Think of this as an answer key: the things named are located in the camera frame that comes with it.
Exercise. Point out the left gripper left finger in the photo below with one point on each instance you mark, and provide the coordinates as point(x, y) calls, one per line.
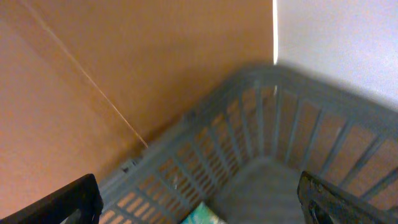
point(78, 202)

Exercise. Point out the grey plastic basket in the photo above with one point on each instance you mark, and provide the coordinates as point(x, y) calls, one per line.
point(242, 149)

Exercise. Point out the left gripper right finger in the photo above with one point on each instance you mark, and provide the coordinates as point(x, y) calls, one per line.
point(323, 202)

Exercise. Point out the small teal tissue pack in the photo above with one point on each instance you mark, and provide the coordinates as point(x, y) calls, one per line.
point(202, 214)

